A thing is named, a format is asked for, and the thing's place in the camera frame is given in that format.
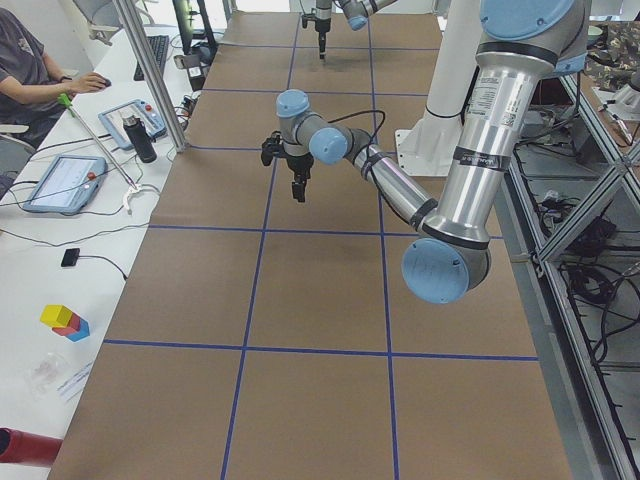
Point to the clear plastic bag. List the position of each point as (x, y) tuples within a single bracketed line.
[(43, 374)]

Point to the red cylinder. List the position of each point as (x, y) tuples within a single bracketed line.
[(28, 449)]

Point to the small black square device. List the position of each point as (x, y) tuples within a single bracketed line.
[(70, 257)]

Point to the far teach pendant tablet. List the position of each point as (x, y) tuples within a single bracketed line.
[(128, 114)]

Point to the teach pendant tablet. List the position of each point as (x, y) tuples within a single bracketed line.
[(128, 114), (68, 185)]

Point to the near teach pendant tablet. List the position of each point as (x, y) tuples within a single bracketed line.
[(68, 185)]

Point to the aluminium frame post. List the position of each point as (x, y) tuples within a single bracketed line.
[(137, 37)]

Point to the red wooden block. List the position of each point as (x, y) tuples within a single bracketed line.
[(72, 328)]

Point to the blue wooden block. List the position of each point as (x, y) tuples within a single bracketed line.
[(82, 331)]

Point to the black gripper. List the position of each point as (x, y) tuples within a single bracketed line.
[(322, 26), (299, 164)]

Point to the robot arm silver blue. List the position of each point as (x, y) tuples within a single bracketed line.
[(356, 13), (519, 44)]

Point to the yellow wooden block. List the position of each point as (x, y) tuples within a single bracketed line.
[(56, 316)]

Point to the black water bottle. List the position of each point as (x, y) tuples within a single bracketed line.
[(137, 134)]

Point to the seated person grey shirt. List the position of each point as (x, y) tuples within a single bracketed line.
[(31, 82)]

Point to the black monitor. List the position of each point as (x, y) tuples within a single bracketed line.
[(186, 14)]

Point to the black keyboard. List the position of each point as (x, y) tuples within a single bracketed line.
[(159, 45)]

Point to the grabber stick green handle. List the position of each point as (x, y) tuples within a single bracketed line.
[(134, 187)]

